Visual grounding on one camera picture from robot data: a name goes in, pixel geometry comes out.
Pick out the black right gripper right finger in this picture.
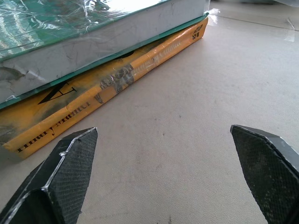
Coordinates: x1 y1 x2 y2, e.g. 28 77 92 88
230 124 299 224

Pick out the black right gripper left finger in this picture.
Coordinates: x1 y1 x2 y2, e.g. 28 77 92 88
0 127 99 224

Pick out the yellow paperback book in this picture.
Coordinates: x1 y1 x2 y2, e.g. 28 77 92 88
0 17 209 160

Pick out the green hardcover book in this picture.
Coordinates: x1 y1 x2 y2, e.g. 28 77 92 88
0 0 211 110

